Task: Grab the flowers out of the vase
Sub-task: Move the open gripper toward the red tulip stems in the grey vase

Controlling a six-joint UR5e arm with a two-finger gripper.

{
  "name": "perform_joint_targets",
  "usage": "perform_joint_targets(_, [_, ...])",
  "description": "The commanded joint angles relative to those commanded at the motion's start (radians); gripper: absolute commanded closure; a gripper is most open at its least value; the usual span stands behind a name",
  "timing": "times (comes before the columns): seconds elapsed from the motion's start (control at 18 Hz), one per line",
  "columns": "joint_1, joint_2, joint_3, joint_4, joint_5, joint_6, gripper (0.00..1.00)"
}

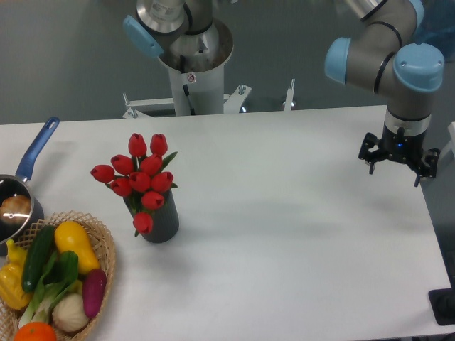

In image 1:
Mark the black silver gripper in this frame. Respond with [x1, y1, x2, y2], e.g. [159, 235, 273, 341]
[358, 114, 441, 187]

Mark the red tulip bouquet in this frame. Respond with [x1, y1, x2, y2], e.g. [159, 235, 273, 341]
[90, 133, 179, 238]

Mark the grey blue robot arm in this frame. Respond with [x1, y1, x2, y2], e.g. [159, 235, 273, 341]
[324, 1, 445, 183]

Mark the dark grey ribbed vase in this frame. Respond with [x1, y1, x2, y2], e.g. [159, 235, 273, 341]
[123, 190, 179, 244]

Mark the blue plastic bag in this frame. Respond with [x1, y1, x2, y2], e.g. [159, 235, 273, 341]
[413, 22, 454, 59]

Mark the black device at table edge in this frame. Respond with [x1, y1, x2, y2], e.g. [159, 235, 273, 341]
[428, 288, 454, 325]

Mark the purple eggplant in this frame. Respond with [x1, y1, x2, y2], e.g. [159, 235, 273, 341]
[82, 269, 107, 318]

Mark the yellow squash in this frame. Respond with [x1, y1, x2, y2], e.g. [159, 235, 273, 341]
[54, 221, 100, 275]

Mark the green bok choy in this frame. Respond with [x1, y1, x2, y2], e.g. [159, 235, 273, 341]
[18, 251, 79, 328]

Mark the white garlic bulb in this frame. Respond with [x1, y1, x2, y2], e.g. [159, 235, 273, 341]
[52, 293, 90, 333]

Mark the green cucumber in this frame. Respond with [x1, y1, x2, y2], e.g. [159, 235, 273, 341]
[21, 225, 55, 293]

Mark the brown bread roll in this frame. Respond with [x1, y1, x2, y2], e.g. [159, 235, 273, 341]
[1, 195, 31, 225]

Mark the orange fruit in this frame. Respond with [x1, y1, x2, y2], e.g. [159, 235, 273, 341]
[13, 322, 57, 341]

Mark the yellow bell pepper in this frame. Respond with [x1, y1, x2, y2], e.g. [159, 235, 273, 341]
[1, 239, 32, 310]

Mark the woven wicker basket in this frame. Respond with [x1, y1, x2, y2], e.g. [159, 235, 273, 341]
[1, 211, 116, 340]

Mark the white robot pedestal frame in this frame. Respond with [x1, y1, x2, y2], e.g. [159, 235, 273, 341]
[122, 0, 297, 119]

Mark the black base cable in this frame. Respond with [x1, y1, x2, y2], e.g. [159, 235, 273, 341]
[179, 55, 196, 116]

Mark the blue handled saucepan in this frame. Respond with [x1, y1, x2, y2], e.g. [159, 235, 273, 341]
[1, 117, 60, 256]

